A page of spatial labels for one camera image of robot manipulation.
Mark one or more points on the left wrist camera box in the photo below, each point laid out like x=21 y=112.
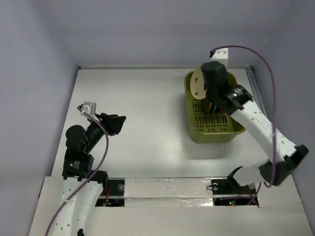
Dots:
x=87 y=107

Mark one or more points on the brown yellow plate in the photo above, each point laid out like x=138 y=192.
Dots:
x=208 y=106

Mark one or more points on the foil covered base bar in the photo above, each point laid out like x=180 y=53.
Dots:
x=167 y=192

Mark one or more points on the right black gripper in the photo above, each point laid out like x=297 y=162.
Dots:
x=213 y=104

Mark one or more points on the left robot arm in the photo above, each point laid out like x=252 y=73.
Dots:
x=82 y=184

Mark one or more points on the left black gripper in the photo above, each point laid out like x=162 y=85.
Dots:
x=111 y=123

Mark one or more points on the beige patterned plate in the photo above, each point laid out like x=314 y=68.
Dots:
x=197 y=84

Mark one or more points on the olive green dish rack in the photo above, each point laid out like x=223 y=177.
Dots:
x=204 y=127

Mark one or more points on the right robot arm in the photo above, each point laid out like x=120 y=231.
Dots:
x=283 y=156

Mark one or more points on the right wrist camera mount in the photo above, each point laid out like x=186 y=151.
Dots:
x=220 y=55

